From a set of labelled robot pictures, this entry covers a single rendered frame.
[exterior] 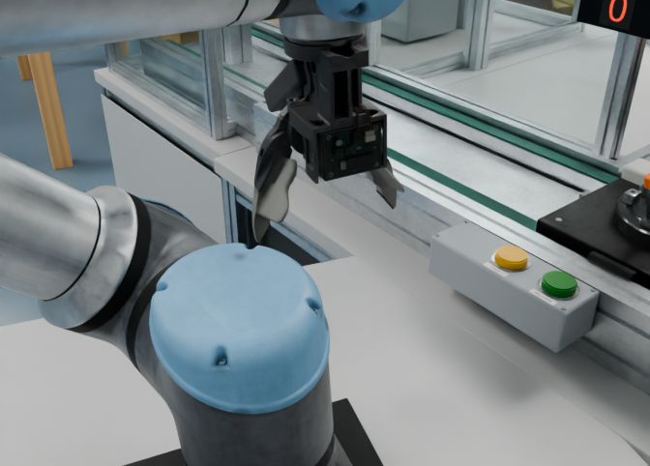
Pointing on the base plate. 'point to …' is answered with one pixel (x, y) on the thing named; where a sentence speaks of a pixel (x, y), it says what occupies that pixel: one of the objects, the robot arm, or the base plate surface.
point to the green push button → (559, 283)
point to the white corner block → (635, 171)
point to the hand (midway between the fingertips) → (325, 222)
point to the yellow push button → (511, 257)
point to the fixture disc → (623, 218)
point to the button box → (511, 286)
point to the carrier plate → (598, 229)
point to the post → (619, 95)
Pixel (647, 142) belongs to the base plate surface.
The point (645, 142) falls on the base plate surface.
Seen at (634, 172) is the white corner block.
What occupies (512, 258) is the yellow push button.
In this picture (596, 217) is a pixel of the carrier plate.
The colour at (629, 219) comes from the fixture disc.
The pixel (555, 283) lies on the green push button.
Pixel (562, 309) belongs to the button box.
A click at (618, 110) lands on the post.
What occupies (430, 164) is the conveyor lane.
